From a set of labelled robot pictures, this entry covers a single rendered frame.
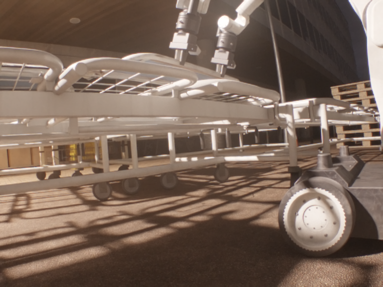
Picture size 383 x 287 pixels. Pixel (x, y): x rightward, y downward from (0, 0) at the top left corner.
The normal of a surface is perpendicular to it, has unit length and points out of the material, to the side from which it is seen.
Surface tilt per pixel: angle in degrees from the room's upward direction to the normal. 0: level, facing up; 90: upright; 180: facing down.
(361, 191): 90
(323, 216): 90
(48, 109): 90
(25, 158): 90
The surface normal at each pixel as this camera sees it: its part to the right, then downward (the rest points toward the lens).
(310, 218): -0.69, 0.06
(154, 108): 0.70, -0.05
